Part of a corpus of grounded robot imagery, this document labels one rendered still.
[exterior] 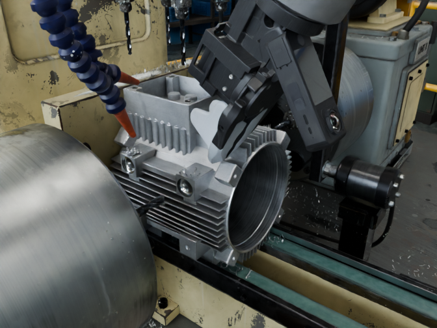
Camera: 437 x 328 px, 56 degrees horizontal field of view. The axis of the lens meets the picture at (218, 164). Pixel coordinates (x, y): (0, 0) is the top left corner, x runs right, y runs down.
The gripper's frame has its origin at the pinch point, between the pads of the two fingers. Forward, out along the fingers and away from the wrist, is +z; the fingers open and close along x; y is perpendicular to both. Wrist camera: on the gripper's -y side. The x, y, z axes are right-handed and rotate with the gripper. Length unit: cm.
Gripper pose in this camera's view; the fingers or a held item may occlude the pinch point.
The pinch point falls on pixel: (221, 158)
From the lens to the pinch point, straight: 49.7
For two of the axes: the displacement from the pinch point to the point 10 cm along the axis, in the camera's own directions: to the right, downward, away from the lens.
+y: -6.9, -6.8, 2.3
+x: -6.0, 3.7, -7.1
